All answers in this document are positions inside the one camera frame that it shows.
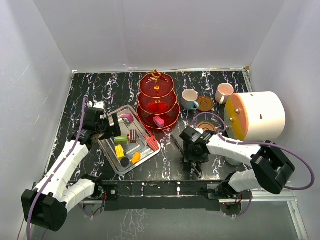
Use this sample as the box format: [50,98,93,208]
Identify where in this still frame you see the green layered cake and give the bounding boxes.
[114,134,129,145]

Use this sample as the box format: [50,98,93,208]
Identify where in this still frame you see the brown chocolate cake slice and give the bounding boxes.
[129,129,137,143]

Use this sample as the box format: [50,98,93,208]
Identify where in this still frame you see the magenta cake slice back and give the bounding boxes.
[120,113,134,124]

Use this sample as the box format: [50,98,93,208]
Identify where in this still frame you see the yellow cake slice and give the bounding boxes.
[114,145,125,160]

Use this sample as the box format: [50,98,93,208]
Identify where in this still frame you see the stainless steel tray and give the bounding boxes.
[98,105,161,175]

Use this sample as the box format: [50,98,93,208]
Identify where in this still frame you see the brown saucer front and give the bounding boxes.
[197,121,216,132]

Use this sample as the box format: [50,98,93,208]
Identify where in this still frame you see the brown saucer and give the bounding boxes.
[197,121,216,132]
[196,96,214,112]

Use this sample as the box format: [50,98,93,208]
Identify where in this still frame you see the black round cookie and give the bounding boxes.
[120,157,130,168]

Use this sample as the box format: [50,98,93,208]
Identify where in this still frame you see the orange fish cookie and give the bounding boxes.
[131,152,141,165]

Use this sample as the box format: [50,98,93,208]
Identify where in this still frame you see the red pink cake slice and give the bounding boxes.
[146,136,160,152]

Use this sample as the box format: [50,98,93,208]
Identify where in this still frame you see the pink cake slice front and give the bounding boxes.
[153,115,165,128]

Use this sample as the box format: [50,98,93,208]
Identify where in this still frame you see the red three-tier dessert stand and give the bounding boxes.
[136,69,181,130]

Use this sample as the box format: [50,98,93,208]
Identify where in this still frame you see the blue and white teacup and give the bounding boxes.
[181,89,200,111]

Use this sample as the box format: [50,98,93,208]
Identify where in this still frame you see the pink and white teacup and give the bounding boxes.
[215,83,234,105]

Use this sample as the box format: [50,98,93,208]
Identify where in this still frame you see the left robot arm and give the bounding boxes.
[21,98,121,232]

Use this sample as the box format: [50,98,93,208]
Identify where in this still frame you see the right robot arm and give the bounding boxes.
[179,126,295,199]

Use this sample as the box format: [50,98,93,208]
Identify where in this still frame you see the grey tape roll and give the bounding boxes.
[225,157,242,166]

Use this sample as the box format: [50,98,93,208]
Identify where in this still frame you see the large white cylinder container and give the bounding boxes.
[224,91,286,142]

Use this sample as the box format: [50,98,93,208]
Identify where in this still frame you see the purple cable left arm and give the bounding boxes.
[26,96,103,240]

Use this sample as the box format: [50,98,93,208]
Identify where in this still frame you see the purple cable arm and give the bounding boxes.
[193,111,315,218]
[26,96,103,240]

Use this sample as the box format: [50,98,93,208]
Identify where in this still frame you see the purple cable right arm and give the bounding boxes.
[193,111,315,218]

